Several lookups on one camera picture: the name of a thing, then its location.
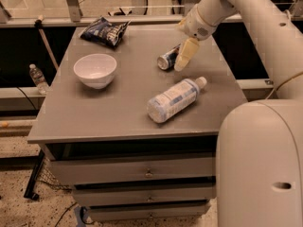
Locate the top grey drawer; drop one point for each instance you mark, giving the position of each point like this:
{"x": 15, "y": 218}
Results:
{"x": 122, "y": 170}

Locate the white bowl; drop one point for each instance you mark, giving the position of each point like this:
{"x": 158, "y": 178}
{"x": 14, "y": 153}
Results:
{"x": 96, "y": 71}

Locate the small water bottle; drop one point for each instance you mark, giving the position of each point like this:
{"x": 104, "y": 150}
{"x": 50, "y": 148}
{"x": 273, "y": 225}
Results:
{"x": 39, "y": 79}

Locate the grey drawer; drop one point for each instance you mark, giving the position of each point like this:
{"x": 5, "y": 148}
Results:
{"x": 122, "y": 170}
{"x": 150, "y": 211}
{"x": 164, "y": 193}

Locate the wooden stick with black tape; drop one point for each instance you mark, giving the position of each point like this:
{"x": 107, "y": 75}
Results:
{"x": 39, "y": 25}

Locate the bottom grey drawer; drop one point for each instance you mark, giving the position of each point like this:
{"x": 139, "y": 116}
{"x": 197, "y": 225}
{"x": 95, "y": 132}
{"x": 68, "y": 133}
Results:
{"x": 150, "y": 211}

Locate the red bull can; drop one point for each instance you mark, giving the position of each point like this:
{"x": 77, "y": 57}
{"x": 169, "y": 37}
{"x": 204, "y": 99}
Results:
{"x": 167, "y": 60}

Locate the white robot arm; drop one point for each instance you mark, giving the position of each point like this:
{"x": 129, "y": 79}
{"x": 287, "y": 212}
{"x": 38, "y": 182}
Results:
{"x": 259, "y": 158}

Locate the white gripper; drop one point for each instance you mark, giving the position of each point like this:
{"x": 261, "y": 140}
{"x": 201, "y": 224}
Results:
{"x": 196, "y": 25}

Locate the grey drawer cabinet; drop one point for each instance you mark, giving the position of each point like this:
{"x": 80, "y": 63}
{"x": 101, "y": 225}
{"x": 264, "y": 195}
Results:
{"x": 79, "y": 123}

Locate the grey metal railing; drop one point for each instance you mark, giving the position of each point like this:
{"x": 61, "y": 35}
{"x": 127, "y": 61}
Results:
{"x": 24, "y": 13}

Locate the black metal bracket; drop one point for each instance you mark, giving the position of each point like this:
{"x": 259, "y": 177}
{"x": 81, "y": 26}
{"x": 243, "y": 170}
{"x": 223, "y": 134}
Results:
{"x": 29, "y": 193}

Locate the blue chip bag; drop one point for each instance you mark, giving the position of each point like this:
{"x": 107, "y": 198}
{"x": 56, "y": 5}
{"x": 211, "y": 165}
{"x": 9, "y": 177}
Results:
{"x": 104, "y": 32}

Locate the plastic bottle with white label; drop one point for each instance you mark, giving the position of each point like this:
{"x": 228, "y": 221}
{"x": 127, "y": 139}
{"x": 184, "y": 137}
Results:
{"x": 164, "y": 106}

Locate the middle grey drawer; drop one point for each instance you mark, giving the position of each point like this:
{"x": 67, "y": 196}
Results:
{"x": 164, "y": 193}

